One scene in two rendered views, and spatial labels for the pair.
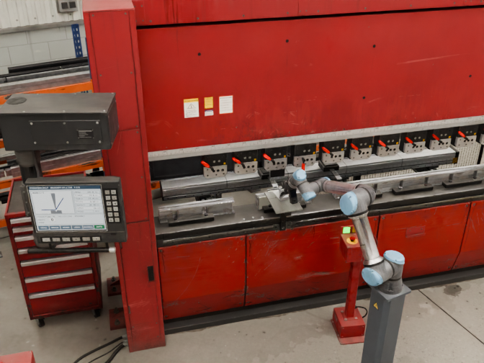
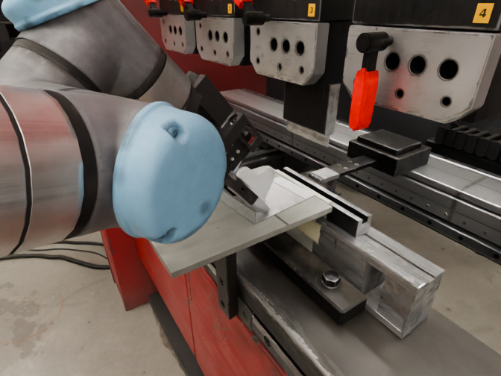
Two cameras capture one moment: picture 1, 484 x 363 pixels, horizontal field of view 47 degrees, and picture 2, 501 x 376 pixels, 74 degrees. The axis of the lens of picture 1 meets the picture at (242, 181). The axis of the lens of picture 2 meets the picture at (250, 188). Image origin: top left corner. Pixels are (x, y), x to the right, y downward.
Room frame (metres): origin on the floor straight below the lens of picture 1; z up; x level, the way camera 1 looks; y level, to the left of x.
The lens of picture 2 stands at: (3.02, -0.69, 1.27)
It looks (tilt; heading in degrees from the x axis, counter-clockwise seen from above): 29 degrees down; 71
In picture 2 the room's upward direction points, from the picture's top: straight up
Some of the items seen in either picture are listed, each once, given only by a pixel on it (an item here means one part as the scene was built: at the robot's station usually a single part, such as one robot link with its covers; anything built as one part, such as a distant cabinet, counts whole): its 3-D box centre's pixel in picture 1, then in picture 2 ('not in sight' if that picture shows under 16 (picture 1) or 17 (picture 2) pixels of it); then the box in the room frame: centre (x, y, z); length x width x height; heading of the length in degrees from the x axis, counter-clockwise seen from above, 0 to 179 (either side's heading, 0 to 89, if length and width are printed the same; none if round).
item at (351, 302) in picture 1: (352, 286); not in sight; (3.00, -0.76, 0.39); 0.05 x 0.05 x 0.54; 8
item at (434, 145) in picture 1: (438, 136); not in sight; (3.56, -1.37, 1.26); 0.15 x 0.09 x 0.17; 104
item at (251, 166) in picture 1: (244, 159); (232, 13); (3.22, -0.02, 1.26); 0.15 x 0.09 x 0.17; 104
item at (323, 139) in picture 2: (276, 172); (308, 110); (3.27, -0.23, 1.13); 0.10 x 0.02 x 0.10; 104
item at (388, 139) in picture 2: (270, 177); (364, 157); (3.43, -0.20, 1.01); 0.26 x 0.12 x 0.05; 14
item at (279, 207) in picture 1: (283, 201); (229, 208); (3.13, -0.27, 1.00); 0.26 x 0.18 x 0.01; 14
